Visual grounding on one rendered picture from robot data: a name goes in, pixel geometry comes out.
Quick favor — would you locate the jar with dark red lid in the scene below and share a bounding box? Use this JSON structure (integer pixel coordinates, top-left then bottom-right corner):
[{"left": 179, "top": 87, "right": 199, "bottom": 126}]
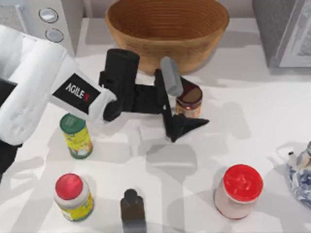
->
[{"left": 175, "top": 77, "right": 203, "bottom": 117}]

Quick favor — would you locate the pale grey rounded box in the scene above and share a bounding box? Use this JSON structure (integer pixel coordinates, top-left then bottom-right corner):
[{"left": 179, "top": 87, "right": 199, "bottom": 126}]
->
[{"left": 160, "top": 56, "right": 183, "bottom": 96}]

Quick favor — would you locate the brown wicker basket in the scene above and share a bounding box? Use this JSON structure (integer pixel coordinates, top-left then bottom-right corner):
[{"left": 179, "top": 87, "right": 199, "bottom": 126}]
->
[{"left": 104, "top": 0, "right": 230, "bottom": 76}]

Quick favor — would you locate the green and yellow can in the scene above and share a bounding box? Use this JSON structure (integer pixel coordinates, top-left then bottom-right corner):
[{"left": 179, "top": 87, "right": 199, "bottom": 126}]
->
[{"left": 59, "top": 113, "right": 94, "bottom": 160}]

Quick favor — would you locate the white jar with red lid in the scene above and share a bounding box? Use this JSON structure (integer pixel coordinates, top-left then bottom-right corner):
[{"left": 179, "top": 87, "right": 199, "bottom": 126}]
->
[{"left": 213, "top": 164, "right": 264, "bottom": 220}]

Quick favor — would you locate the dark brown bottle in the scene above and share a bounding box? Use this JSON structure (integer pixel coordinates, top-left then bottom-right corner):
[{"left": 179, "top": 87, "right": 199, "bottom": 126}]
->
[{"left": 120, "top": 188, "right": 147, "bottom": 233}]

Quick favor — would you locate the small microwave knob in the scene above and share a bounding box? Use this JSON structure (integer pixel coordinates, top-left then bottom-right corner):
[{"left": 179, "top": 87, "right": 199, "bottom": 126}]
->
[{"left": 45, "top": 28, "right": 65, "bottom": 42}]

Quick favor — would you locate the yellow bottle with red cap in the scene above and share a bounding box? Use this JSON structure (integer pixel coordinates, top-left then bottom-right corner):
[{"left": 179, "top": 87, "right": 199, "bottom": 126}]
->
[{"left": 53, "top": 172, "right": 95, "bottom": 222}]

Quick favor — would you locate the blue and white teapot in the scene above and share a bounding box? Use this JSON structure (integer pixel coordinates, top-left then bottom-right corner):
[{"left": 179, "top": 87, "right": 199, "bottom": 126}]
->
[{"left": 285, "top": 140, "right": 311, "bottom": 210}]

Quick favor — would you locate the large microwave knob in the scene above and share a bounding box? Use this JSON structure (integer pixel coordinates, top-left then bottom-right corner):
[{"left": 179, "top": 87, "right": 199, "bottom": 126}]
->
[{"left": 38, "top": 7, "right": 59, "bottom": 22}]

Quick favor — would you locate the grey cabinet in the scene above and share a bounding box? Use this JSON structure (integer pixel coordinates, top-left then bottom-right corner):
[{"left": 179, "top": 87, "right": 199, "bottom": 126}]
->
[{"left": 251, "top": 0, "right": 311, "bottom": 69}]

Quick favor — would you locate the pale microwave oven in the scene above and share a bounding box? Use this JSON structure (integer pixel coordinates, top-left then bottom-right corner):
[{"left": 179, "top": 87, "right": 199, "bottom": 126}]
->
[{"left": 0, "top": 0, "right": 79, "bottom": 59}]

